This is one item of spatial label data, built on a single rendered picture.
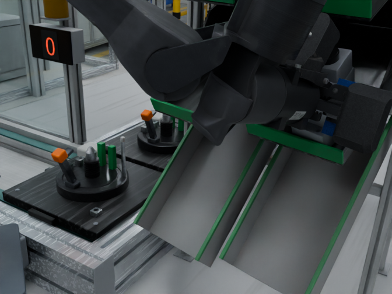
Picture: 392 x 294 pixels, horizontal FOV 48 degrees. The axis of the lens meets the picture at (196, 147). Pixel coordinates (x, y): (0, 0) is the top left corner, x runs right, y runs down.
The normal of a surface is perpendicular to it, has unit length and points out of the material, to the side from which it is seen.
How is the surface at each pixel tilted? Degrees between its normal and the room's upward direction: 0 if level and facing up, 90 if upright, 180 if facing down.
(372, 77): 25
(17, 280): 0
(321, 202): 45
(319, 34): 56
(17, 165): 0
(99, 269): 90
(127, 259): 90
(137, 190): 0
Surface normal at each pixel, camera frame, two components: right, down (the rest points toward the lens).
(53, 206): 0.04, -0.91
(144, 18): -0.44, 0.04
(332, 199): -0.44, -0.44
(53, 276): -0.52, 0.33
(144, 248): 0.85, 0.24
